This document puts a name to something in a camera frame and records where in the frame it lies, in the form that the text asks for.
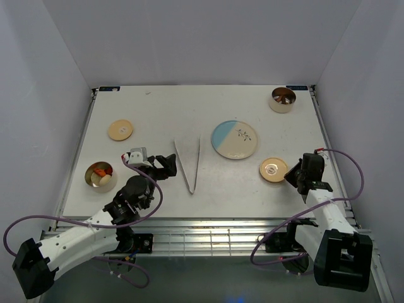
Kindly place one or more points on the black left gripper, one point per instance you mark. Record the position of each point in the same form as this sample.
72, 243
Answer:
168, 163

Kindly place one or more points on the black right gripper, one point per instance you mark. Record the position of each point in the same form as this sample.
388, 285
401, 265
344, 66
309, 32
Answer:
290, 175

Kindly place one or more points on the wooden round lid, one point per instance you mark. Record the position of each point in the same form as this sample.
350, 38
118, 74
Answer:
120, 130
273, 169

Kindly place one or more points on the stainless steel slotted tongs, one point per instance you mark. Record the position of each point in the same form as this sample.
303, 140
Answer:
188, 151

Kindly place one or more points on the red fried chicken drumstick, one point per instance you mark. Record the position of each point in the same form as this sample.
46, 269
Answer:
109, 171

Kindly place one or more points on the white steamed bun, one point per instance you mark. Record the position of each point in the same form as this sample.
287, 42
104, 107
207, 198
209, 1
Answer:
104, 180

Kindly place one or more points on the orange fried cutlet piece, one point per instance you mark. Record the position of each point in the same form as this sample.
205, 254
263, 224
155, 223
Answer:
99, 172

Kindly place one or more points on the steel lunch bowl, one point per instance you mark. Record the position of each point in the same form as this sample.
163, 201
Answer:
101, 177
282, 108

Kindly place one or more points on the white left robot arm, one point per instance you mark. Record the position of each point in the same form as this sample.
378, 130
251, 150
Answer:
37, 265

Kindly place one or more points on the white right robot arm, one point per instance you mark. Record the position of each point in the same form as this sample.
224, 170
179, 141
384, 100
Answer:
342, 256

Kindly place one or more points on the blue and white plate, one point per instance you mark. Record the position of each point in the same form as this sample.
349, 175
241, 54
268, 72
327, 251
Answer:
235, 140

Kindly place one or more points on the right blue corner label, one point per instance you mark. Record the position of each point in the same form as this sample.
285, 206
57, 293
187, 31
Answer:
297, 87

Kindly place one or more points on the blue corner label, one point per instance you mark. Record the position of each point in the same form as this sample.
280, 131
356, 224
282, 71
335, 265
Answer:
109, 89
297, 87

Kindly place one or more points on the left blue corner label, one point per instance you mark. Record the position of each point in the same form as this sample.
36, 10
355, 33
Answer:
109, 89

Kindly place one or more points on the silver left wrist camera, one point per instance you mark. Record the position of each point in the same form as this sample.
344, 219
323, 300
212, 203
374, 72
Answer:
136, 157

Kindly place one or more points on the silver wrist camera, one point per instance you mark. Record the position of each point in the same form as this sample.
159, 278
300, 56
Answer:
136, 157
322, 152

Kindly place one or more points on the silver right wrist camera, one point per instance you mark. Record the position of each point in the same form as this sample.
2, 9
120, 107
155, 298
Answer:
322, 152

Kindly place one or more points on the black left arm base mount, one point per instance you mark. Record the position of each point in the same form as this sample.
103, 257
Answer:
138, 244

